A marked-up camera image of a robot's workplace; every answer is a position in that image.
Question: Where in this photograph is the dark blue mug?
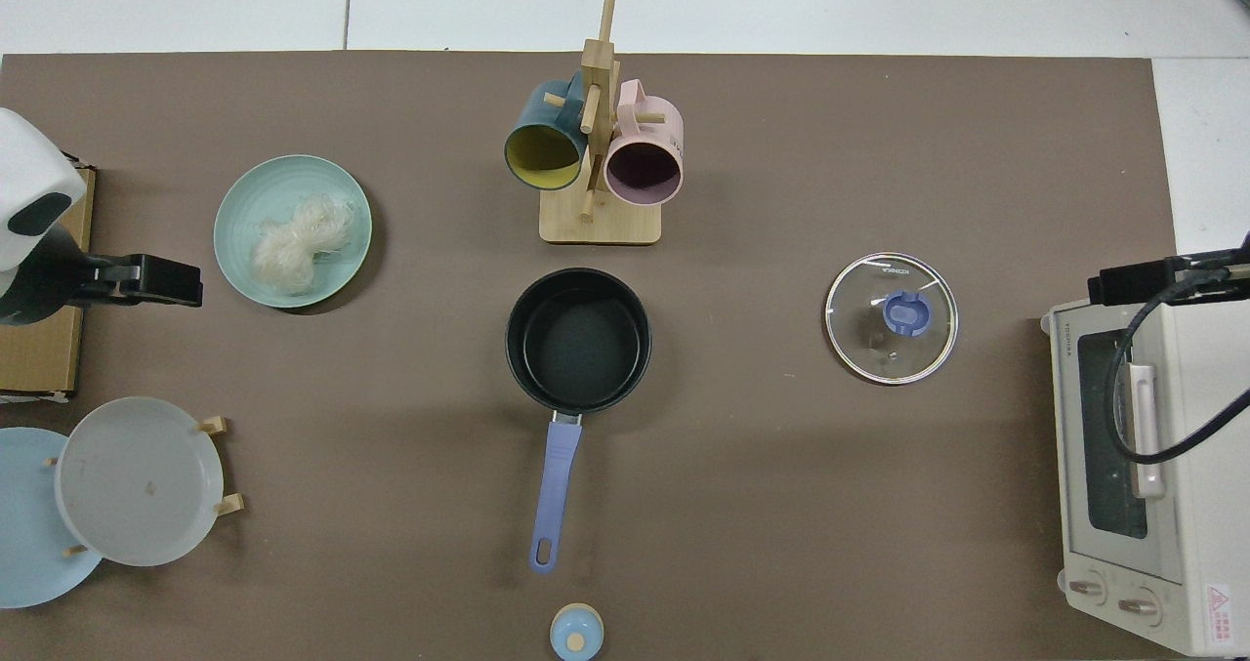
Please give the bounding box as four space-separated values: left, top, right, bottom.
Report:
504 77 593 191

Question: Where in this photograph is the wooden mug stand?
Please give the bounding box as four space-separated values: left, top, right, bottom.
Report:
539 0 665 246

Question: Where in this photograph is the brown table cloth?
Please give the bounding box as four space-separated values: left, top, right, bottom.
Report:
0 51 1178 661

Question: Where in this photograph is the glass lid with blue knob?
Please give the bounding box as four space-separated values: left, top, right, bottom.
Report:
824 251 959 386

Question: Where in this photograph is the white round plate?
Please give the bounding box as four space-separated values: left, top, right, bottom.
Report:
54 396 225 568

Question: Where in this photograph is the light blue round plate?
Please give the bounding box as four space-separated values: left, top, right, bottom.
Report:
0 427 104 609

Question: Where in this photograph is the small blue round thing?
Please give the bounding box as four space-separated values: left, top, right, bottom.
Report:
550 603 604 660

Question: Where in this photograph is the wooden plate rack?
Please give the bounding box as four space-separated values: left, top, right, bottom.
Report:
44 415 245 557

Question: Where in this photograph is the pink mug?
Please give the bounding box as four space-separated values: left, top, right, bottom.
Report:
604 79 685 206

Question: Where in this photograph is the black pot with blue handle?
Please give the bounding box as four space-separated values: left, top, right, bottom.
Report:
505 268 652 574

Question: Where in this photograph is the pale green round plate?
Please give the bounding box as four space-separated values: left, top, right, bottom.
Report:
213 154 374 309

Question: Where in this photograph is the pale toaster oven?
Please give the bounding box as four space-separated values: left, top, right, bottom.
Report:
1040 285 1250 658

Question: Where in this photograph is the white vermicelli bundle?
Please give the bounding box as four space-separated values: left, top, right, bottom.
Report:
251 195 354 297

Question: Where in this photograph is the wire basket with wooden floor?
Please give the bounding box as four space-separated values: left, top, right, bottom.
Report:
0 158 97 404

